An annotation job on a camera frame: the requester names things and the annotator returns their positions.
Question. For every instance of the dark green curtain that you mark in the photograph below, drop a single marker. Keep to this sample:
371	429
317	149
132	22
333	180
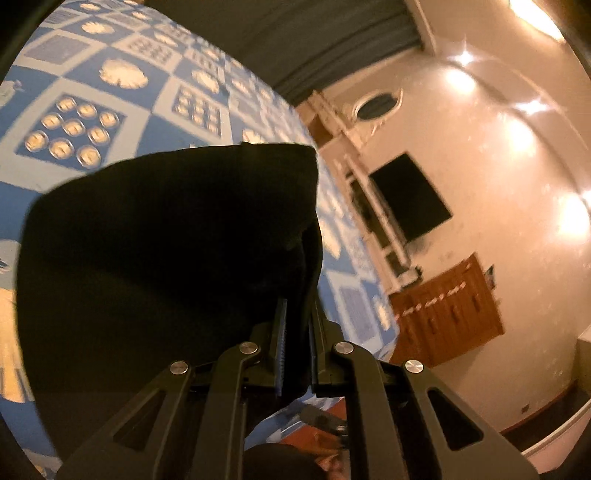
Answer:
300	41

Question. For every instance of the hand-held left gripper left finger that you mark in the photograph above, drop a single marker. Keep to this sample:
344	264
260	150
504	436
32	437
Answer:
280	350

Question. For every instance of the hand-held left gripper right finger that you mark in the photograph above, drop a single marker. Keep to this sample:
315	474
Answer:
314	360

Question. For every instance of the black pants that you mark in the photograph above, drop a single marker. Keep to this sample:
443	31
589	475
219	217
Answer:
161	254

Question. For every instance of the cream television cabinet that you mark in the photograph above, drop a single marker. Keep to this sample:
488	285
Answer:
385	226

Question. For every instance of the brown wooden door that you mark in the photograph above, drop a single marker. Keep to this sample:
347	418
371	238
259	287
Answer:
443	314

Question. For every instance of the white oval mirror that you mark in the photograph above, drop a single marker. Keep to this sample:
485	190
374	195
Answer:
376	105

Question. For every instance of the black television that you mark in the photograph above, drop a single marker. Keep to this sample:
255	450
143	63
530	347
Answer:
408	198

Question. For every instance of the blue patterned bed sheet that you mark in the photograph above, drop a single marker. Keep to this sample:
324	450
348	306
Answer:
69	60

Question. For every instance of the ceiling spotlight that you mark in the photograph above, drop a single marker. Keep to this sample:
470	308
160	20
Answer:
464	57
531	107

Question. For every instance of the cream dressing table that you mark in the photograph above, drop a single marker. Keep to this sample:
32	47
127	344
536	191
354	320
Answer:
325	120

